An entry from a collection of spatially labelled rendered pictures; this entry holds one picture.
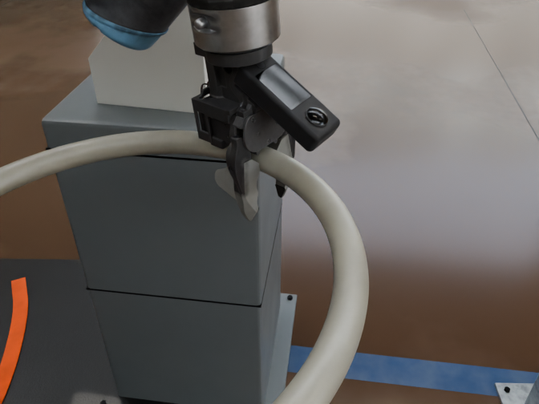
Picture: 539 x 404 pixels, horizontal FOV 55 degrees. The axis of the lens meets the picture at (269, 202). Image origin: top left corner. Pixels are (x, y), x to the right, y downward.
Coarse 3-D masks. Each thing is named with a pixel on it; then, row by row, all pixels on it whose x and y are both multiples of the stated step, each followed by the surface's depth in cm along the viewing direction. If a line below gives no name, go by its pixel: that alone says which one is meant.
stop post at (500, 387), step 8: (496, 384) 146; (504, 384) 146; (512, 384) 146; (520, 384) 146; (528, 384) 146; (536, 384) 135; (504, 392) 144; (512, 392) 144; (520, 392) 144; (528, 392) 144; (536, 392) 135; (504, 400) 142; (512, 400) 142; (520, 400) 142; (528, 400) 139; (536, 400) 135
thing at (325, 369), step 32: (32, 160) 63; (64, 160) 64; (96, 160) 66; (256, 160) 60; (288, 160) 58; (0, 192) 61; (320, 192) 53; (352, 224) 49; (352, 256) 45; (352, 288) 42; (352, 320) 40; (320, 352) 38; (352, 352) 38; (320, 384) 36
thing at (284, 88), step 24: (240, 72) 54; (264, 72) 54; (288, 72) 55; (264, 96) 53; (288, 96) 53; (312, 96) 55; (288, 120) 53; (312, 120) 52; (336, 120) 54; (312, 144) 53
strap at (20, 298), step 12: (12, 288) 175; (24, 288) 175; (24, 300) 170; (24, 312) 166; (12, 324) 162; (24, 324) 162; (12, 336) 158; (12, 348) 155; (12, 360) 151; (0, 372) 148; (12, 372) 148; (0, 384) 145; (0, 396) 142
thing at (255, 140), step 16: (272, 48) 54; (208, 64) 56; (224, 64) 52; (240, 64) 52; (224, 80) 57; (208, 96) 60; (224, 96) 58; (240, 96) 56; (208, 112) 58; (224, 112) 56; (240, 112) 55; (256, 112) 56; (208, 128) 60; (224, 128) 58; (240, 128) 55; (256, 128) 57; (272, 128) 59; (224, 144) 60; (256, 144) 58
